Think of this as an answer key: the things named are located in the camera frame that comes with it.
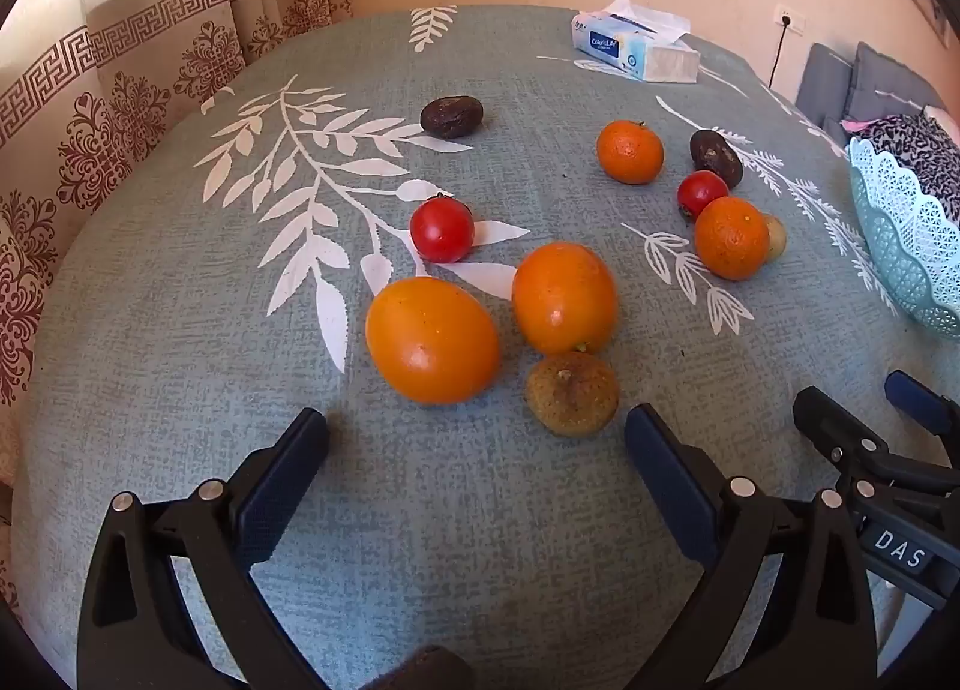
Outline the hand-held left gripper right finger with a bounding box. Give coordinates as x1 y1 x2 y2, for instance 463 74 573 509
624 403 878 690

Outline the beige patterned curtain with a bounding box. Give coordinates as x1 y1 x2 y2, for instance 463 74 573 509
0 0 353 608

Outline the light blue lattice basket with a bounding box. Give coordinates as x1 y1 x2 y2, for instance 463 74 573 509
846 136 960 340

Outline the small orange mandarin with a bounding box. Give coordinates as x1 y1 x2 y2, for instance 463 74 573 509
596 120 665 185

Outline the tan wrinkled fruit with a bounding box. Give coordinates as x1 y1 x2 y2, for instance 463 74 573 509
524 351 620 437

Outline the dark brown passion fruit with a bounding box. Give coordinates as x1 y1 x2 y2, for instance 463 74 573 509
419 95 485 139
689 129 745 190

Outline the leopard print cloth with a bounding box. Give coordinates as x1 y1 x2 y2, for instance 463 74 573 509
862 112 960 222

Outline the round orange mandarin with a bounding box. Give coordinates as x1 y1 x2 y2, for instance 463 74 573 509
694 196 771 281

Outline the large smooth orange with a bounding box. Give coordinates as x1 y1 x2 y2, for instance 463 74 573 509
511 242 620 356
365 277 502 406

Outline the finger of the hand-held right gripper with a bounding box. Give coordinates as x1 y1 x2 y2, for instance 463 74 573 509
883 370 960 440
793 385 893 482

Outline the tissue box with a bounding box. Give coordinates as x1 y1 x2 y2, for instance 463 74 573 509
570 0 702 83

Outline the small red tomato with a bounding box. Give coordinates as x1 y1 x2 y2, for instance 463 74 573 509
676 170 731 220

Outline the grey-blue sofa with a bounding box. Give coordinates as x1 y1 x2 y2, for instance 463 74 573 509
793 43 856 147

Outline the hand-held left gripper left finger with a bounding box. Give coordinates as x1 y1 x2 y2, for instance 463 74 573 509
77 406 331 690

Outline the small yellow-tan fruit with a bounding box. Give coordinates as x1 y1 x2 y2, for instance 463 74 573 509
761 213 788 263

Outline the grey cushion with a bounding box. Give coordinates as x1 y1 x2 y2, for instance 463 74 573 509
840 42 946 128

